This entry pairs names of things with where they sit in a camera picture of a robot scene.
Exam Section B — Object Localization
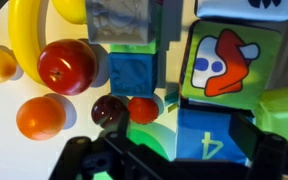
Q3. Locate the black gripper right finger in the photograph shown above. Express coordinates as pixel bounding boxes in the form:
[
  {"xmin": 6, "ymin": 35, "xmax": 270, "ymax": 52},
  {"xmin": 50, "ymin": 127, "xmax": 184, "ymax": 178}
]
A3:
[{"xmin": 228, "ymin": 112, "xmax": 288, "ymax": 180}]

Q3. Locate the grey toy block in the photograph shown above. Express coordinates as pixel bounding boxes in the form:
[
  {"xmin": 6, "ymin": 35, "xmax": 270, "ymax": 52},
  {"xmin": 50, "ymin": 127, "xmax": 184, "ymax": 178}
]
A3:
[{"xmin": 85, "ymin": 0, "xmax": 159, "ymax": 46}]

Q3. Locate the round orange toy fruit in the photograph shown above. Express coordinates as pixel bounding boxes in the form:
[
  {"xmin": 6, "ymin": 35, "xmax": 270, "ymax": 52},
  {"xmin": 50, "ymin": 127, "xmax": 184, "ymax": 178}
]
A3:
[{"xmin": 16, "ymin": 95, "xmax": 67, "ymax": 141}]

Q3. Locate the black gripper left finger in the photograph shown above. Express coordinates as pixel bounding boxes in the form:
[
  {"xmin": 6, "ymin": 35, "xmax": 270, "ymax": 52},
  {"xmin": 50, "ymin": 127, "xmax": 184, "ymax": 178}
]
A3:
[{"xmin": 104, "ymin": 109, "xmax": 142, "ymax": 162}]

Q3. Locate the dark purple toy plum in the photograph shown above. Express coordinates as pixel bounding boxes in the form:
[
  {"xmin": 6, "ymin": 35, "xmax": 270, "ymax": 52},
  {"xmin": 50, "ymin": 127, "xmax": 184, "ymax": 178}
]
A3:
[{"xmin": 90, "ymin": 94, "xmax": 129, "ymax": 130}]

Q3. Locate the green soft cube red bird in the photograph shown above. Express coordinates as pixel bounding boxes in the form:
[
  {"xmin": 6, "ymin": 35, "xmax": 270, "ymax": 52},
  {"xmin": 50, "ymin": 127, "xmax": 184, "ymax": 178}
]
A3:
[{"xmin": 179, "ymin": 19, "xmax": 284, "ymax": 111}]

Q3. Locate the green plastic bowl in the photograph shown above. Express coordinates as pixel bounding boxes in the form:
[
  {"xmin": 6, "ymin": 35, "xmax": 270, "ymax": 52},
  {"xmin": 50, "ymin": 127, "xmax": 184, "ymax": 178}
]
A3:
[{"xmin": 97, "ymin": 121, "xmax": 177, "ymax": 163}]

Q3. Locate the dark green toy block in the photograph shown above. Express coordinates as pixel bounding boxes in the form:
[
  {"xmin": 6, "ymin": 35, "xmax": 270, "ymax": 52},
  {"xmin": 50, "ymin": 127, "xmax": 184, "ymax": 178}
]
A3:
[{"xmin": 109, "ymin": 42, "xmax": 159, "ymax": 55}]

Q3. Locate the small red tomato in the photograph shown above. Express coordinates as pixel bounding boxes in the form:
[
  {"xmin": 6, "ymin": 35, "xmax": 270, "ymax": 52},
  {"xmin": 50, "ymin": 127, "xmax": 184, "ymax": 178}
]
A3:
[{"xmin": 127, "ymin": 96, "xmax": 160, "ymax": 126}]

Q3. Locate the yellow toy banana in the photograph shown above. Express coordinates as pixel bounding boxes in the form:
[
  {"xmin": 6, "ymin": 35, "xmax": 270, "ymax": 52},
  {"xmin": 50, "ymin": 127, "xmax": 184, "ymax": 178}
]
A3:
[{"xmin": 7, "ymin": 0, "xmax": 51, "ymax": 86}]

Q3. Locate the blue toy block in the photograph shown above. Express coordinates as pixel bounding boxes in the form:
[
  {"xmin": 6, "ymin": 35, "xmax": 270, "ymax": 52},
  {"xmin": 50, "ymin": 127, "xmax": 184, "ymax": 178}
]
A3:
[{"xmin": 108, "ymin": 51, "xmax": 159, "ymax": 99}]

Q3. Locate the yellow toy lemon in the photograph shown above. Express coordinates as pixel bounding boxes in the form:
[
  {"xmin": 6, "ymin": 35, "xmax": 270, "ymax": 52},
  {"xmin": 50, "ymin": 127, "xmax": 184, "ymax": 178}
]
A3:
[{"xmin": 52, "ymin": 0, "xmax": 88, "ymax": 25}]

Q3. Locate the light green toy block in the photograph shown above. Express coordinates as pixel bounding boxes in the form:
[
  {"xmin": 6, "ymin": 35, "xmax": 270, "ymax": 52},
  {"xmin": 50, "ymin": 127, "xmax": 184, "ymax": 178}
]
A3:
[{"xmin": 254, "ymin": 85, "xmax": 288, "ymax": 148}]

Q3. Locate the blue soft cube number four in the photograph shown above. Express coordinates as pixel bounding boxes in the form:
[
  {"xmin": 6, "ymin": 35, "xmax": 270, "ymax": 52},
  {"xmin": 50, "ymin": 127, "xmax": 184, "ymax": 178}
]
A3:
[{"xmin": 176, "ymin": 105, "xmax": 256, "ymax": 166}]

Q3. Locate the red toy apple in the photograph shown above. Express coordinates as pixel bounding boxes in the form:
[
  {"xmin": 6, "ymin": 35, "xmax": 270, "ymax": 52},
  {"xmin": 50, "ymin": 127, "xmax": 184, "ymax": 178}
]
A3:
[{"xmin": 37, "ymin": 38, "xmax": 99, "ymax": 97}]

